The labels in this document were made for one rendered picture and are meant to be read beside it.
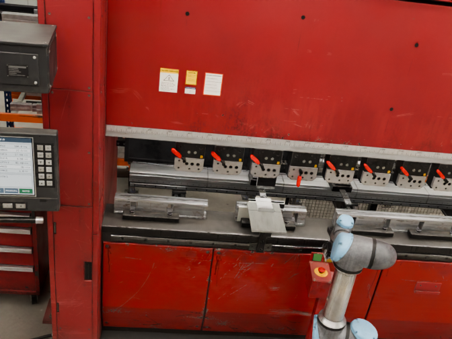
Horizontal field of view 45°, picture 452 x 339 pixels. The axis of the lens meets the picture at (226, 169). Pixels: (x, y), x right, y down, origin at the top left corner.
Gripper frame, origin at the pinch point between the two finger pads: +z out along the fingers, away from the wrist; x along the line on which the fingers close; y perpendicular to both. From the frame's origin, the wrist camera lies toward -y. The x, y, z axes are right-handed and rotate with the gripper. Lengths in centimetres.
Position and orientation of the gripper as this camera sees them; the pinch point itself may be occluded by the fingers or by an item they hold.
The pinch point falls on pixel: (327, 255)
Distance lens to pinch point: 285.0
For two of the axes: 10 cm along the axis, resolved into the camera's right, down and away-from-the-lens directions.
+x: 9.9, 1.2, 0.4
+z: -1.1, 6.5, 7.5
